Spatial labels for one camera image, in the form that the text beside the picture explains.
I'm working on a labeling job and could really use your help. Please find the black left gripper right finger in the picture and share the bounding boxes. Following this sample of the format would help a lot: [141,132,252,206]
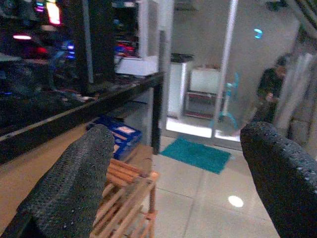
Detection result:
[240,121,317,238]

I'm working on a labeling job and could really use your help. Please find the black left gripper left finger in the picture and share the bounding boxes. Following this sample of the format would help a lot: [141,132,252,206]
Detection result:
[16,123,116,238]

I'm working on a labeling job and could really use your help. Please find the wooden slatted rack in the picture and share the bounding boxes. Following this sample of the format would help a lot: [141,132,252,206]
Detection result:
[89,145,159,238]

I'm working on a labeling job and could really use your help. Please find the black metal shelf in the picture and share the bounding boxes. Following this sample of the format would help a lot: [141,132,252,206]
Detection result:
[0,71,164,166]

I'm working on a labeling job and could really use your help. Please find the blue cardboard box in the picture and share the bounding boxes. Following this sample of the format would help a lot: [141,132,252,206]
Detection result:
[86,115,143,161]

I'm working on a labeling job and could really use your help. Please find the teal floor mat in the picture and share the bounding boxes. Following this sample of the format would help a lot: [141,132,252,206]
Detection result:
[159,136,232,175]

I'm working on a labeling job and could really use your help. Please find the person in dark clothes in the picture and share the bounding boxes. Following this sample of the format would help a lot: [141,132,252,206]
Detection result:
[252,56,293,124]

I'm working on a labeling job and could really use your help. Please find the white shelf cart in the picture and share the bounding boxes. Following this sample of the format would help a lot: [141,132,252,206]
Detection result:
[183,66,222,119]

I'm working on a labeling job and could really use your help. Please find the white box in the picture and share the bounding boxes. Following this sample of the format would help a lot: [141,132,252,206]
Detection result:
[115,56,159,77]

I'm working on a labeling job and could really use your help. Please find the black tall case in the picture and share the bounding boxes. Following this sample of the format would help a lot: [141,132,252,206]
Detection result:
[63,0,116,92]

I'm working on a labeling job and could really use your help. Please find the silver glass door frame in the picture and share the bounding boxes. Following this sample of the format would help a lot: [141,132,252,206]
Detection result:
[157,0,240,147]

